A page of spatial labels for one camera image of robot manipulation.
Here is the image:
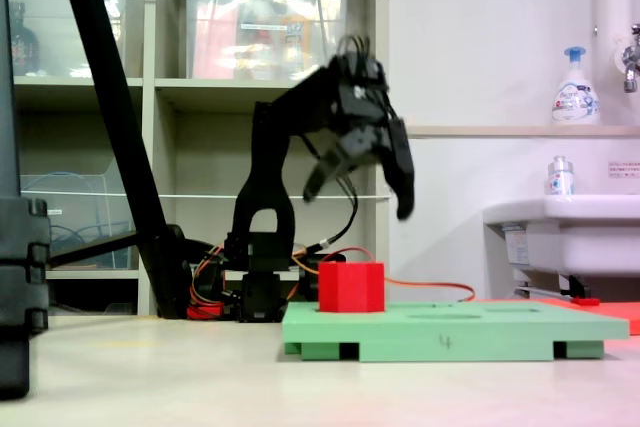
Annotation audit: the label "red octagonal pillar block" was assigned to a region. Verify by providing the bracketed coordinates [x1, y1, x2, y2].
[318, 260, 386, 314]

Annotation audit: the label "green shape sorting board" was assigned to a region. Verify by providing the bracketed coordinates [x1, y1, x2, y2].
[280, 300, 630, 363]

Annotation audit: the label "dark round bottle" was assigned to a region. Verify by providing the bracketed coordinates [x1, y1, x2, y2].
[8, 1, 41, 77]

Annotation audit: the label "pink capped bottle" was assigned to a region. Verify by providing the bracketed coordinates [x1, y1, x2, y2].
[280, 0, 321, 79]

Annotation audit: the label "thin black tripod strut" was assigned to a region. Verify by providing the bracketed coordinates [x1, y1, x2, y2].
[48, 230, 140, 268]

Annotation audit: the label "large clear storage bin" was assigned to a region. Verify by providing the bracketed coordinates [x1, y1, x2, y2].
[183, 0, 351, 82]

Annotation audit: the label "metal faucet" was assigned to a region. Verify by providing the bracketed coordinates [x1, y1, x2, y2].
[619, 23, 640, 94]

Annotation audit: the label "small clear sanitizer bottle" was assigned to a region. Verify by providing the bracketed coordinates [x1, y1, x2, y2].
[547, 155, 576, 197]

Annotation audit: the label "white foam soap bottle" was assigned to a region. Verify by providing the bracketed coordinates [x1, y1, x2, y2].
[550, 45, 602, 127]

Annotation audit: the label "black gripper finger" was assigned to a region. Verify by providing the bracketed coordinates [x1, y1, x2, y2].
[380, 118, 417, 222]
[302, 139, 364, 204]

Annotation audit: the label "beige shelf unit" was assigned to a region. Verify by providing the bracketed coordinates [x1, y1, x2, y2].
[4, 0, 391, 318]

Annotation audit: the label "white wall notice label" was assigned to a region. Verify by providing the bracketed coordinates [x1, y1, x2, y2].
[608, 160, 640, 179]

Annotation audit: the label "white sink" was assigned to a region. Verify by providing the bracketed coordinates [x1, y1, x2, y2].
[482, 194, 640, 298]

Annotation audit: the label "orange cable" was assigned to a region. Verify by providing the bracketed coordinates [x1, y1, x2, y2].
[292, 245, 476, 304]

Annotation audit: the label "thin black cable white connector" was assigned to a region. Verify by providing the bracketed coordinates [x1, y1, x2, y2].
[294, 174, 360, 256]

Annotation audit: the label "clear plastic file tray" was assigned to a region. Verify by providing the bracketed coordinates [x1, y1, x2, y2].
[19, 156, 139, 271]

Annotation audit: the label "pink paper package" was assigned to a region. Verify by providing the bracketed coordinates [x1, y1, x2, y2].
[192, 1, 239, 79]

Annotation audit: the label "black gripper wires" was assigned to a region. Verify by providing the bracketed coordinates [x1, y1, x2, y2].
[337, 34, 374, 61]

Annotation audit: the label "notched black tripod leg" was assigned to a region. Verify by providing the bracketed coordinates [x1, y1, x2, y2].
[0, 0, 51, 401]

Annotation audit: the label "clear plastic container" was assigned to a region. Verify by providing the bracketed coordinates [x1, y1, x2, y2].
[7, 0, 129, 79]

